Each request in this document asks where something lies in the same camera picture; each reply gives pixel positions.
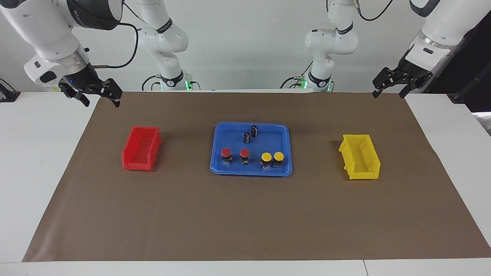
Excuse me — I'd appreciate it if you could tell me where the red plastic bin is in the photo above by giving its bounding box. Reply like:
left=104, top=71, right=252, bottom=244
left=122, top=126, right=162, bottom=171

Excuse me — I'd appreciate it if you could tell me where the yellow plastic bin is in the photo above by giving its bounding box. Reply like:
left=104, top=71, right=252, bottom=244
left=338, top=134, right=381, bottom=180

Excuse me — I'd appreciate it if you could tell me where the black table clamp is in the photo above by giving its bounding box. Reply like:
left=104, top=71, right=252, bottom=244
left=0, top=79, right=21, bottom=103

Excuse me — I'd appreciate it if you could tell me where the blue plastic tray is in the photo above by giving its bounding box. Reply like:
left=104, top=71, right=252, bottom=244
left=210, top=122, right=293, bottom=177

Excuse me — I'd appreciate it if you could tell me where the brown table mat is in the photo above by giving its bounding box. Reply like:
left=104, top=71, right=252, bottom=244
left=22, top=91, right=491, bottom=263

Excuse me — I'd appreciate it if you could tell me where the black right base cable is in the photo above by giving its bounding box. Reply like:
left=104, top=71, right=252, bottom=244
left=141, top=74, right=162, bottom=92

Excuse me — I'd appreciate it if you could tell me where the black base cable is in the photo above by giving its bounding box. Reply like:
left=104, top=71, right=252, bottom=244
left=141, top=74, right=162, bottom=92
left=279, top=61, right=313, bottom=90

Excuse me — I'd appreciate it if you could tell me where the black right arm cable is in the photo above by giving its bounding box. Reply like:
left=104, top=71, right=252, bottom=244
left=89, top=22, right=139, bottom=69

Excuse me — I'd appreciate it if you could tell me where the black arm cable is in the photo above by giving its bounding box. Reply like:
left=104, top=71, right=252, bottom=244
left=89, top=22, right=139, bottom=69
left=355, top=0, right=394, bottom=22

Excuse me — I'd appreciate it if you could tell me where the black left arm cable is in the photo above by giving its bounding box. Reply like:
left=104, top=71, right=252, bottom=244
left=355, top=0, right=394, bottom=22

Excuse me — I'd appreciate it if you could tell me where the black left base cable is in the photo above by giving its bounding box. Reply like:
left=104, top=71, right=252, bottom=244
left=279, top=61, right=313, bottom=90

